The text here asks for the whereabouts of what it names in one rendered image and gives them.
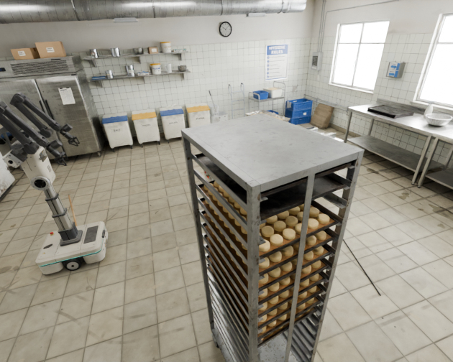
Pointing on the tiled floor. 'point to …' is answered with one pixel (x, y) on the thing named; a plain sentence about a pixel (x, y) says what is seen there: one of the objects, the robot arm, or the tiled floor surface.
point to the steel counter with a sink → (411, 161)
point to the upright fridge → (52, 98)
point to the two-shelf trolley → (267, 98)
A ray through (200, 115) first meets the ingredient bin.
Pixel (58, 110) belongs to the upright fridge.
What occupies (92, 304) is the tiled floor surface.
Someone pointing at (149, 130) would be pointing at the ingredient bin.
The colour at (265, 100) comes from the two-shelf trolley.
